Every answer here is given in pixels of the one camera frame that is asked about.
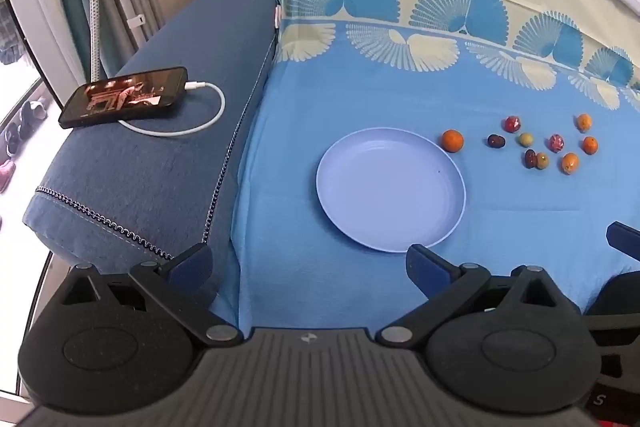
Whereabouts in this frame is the blue fan-print bedsheet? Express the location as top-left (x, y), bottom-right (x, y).
top-left (215, 0), bottom-right (640, 343)

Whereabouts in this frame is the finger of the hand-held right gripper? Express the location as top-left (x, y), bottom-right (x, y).
top-left (606, 221), bottom-right (640, 260)

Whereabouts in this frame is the light blue round plate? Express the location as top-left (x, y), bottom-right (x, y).
top-left (315, 128), bottom-right (467, 254)

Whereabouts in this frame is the grey slipper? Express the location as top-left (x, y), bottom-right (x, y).
top-left (1, 122), bottom-right (24, 158)
top-left (19, 99), bottom-right (49, 138)

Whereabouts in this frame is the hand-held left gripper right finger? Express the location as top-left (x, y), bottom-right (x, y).
top-left (375, 244), bottom-right (561, 350)

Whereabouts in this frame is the white charging cable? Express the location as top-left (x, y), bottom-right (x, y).
top-left (119, 80), bottom-right (226, 138)

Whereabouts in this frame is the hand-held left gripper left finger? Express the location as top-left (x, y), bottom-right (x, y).
top-left (60, 243), bottom-right (244, 350)

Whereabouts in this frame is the plaid hanging garment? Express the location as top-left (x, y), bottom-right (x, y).
top-left (0, 0), bottom-right (26, 68)

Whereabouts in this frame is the black smartphone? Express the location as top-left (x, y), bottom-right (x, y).
top-left (58, 66), bottom-right (189, 129)

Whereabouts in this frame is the pink slipper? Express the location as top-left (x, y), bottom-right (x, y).
top-left (0, 159), bottom-right (17, 194)

